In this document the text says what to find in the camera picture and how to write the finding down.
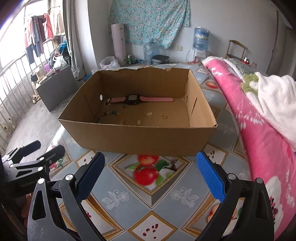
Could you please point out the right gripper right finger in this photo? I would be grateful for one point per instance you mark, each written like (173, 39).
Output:
(244, 211)

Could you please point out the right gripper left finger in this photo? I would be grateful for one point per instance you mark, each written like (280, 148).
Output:
(56, 212)

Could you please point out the purple black smartwatch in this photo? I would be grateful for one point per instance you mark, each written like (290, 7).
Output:
(134, 99)

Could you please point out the pink floral blanket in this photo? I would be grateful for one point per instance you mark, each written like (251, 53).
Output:
(269, 155)

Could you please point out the dark grey cabinet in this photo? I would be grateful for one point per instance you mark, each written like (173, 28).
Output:
(57, 88)

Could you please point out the white fluffy towel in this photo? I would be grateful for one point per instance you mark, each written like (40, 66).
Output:
(275, 102)

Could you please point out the brown cardboard box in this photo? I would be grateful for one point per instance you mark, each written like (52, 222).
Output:
(178, 128)

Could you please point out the green patterned pillow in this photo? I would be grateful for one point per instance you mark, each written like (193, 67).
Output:
(249, 79)

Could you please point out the white plastic bag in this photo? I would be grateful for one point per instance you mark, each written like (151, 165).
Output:
(109, 63)

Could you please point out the hanging clothes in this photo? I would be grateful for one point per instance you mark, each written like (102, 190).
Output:
(38, 29)

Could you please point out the grey window curtain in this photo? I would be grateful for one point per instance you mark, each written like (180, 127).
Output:
(79, 40)

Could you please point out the grey trash bin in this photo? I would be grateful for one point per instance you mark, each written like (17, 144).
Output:
(159, 59)

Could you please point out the blue water jug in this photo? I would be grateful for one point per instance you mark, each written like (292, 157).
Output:
(201, 39)

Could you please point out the empty clear water bottle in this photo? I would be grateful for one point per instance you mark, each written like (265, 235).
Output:
(151, 49)

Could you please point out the wooden chair frame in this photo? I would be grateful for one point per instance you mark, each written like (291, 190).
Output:
(235, 50)

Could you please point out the teal floral wall cloth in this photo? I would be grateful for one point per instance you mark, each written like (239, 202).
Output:
(156, 21)

